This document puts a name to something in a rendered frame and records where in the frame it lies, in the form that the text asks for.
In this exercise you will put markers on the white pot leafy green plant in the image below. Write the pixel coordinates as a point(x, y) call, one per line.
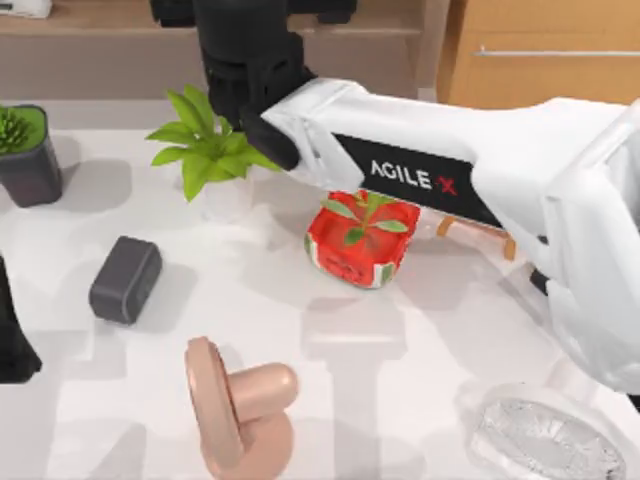
point(210, 145)

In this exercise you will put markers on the wooden cupboard door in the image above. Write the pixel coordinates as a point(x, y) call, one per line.
point(540, 80)

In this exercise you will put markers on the red pot small plant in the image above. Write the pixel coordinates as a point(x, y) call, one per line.
point(350, 250)

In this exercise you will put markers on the clear stand with wooden legs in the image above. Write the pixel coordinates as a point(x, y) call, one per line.
point(445, 227)

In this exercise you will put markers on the white box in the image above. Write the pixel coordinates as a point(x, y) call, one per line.
point(22, 7)

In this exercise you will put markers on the dark grey pot green plant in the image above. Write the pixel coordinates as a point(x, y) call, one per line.
point(30, 160)

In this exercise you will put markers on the dark grey rounded box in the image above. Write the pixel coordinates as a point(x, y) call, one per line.
point(125, 280)

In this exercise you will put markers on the beige peg stand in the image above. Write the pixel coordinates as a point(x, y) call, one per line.
point(265, 387)

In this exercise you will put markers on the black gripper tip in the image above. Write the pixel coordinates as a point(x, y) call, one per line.
point(12, 340)

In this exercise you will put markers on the clear glass pot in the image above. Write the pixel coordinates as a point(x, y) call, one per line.
point(545, 435)

